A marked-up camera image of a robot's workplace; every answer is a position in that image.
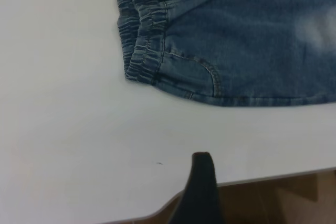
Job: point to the blue denim jeans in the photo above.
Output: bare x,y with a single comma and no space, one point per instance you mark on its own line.
236,37

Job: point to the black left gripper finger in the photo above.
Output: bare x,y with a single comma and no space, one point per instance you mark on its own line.
200,195

